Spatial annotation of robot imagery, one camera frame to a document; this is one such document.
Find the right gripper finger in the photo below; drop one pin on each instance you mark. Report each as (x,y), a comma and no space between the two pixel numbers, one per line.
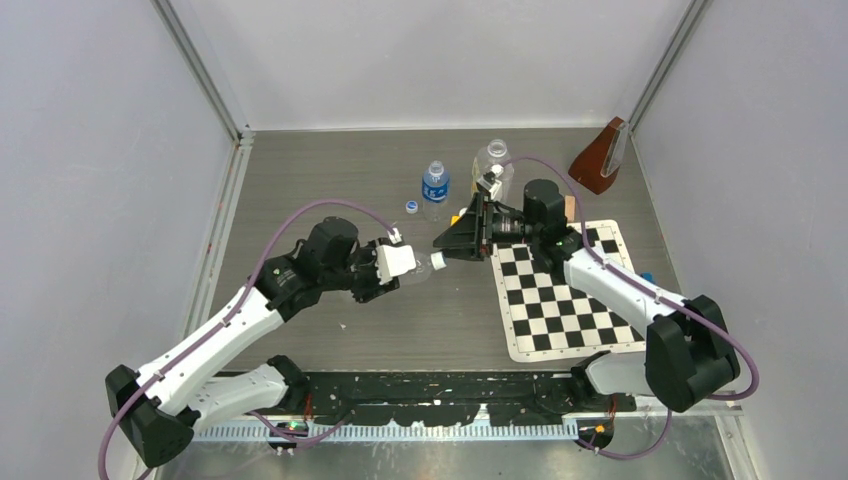
(464,237)
(465,255)

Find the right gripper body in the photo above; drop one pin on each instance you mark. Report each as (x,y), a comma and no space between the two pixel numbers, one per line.
(501,227)

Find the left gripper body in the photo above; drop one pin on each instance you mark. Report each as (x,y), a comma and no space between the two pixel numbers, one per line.
(363,278)

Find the clear plastic bottle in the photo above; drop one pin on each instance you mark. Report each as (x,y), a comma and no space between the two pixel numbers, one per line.
(420,273)

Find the blue label water bottle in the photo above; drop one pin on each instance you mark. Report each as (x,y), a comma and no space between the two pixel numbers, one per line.
(435,186)

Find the fruit label plastic bottle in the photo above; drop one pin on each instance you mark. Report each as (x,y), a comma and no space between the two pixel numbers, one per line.
(494,153)

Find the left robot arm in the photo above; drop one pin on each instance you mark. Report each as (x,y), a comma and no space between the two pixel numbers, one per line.
(162,405)

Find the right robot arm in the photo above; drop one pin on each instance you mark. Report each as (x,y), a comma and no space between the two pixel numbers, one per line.
(688,356)

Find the small wooden block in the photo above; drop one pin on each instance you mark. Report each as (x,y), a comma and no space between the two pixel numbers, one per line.
(570,208)

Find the checkerboard mat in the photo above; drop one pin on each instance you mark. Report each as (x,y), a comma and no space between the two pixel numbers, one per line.
(545,320)

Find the brown wooden metronome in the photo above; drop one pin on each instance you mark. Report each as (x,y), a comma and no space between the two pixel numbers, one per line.
(596,167)

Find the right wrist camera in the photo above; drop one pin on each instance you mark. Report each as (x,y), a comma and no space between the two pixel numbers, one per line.
(489,183)

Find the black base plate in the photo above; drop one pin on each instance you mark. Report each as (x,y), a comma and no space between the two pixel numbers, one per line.
(442,399)

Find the aluminium front rail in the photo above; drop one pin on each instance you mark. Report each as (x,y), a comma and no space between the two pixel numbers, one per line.
(252,431)

